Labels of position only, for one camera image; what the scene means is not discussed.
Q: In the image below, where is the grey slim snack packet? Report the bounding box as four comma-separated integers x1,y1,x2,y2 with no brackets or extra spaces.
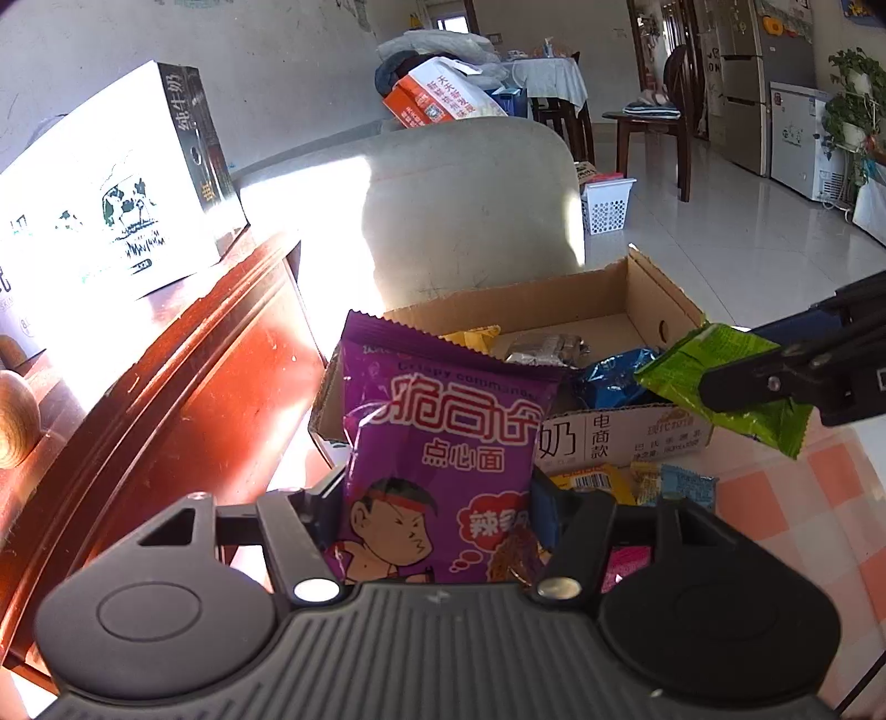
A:
504,332,589,368

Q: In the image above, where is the green snack packet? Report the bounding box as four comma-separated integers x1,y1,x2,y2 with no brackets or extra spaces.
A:
633,324,814,461

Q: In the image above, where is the striped chair cushion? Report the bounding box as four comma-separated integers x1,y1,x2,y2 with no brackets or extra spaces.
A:
623,100,683,122

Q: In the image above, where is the small yellow snack packet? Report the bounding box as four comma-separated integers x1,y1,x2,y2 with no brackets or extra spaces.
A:
629,462,666,506

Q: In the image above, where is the light blue snack packet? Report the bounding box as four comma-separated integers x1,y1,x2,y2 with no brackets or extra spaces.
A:
657,464,719,510

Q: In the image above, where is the white milk carton box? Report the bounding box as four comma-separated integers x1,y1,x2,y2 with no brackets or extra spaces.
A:
0,61,250,302

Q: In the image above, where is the wooden gourd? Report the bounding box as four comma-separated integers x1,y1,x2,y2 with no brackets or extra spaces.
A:
0,370,43,472

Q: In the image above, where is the green potted plant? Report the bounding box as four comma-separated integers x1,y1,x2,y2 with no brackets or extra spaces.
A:
820,93,886,150
827,47,886,98

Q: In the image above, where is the red-brown wooden cabinet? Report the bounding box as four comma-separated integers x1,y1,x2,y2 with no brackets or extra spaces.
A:
0,232,329,693

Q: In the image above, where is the pink snack packet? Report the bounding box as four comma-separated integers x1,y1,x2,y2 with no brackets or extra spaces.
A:
601,546,655,595

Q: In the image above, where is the blue bag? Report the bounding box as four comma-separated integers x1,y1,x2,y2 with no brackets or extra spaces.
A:
485,86,530,120

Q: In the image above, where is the white plastic basket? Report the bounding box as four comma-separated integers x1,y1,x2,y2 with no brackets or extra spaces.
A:
580,176,638,236

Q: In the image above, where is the beige chair back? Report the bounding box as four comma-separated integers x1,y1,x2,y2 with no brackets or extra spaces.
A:
231,116,588,326

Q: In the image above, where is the purple snack packet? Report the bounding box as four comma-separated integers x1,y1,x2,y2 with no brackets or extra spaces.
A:
322,310,579,586

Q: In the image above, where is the dark blue cloth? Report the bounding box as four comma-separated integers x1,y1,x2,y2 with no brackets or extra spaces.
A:
374,54,416,98

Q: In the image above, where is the pink checkered tablecloth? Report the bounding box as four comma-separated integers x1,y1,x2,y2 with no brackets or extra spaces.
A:
540,408,886,720

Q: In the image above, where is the white bedding pile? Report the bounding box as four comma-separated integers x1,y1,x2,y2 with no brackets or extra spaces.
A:
375,28,509,77

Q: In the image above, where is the white chest freezer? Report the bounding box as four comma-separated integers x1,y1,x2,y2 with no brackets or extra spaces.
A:
768,81,852,203

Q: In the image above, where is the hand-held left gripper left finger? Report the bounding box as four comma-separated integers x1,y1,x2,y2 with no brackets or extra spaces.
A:
121,465,351,608

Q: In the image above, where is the white and orange bag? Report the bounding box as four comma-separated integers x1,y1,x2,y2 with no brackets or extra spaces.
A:
382,56,509,130

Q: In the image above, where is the wooden chair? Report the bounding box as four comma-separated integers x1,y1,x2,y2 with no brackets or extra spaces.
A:
602,45,707,202
529,97,596,167

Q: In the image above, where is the printed cardboard box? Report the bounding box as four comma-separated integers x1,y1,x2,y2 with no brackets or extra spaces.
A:
308,244,714,479

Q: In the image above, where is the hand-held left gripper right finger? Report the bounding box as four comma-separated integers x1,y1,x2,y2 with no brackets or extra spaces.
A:
529,471,745,610

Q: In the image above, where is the silver refrigerator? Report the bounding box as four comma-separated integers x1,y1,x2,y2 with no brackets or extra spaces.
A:
713,0,818,177

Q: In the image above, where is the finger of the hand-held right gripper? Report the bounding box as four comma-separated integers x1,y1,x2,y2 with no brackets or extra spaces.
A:
748,271,886,347
699,325,886,426

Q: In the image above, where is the table with white cloth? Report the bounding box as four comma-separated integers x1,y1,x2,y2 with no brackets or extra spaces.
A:
502,55,589,119

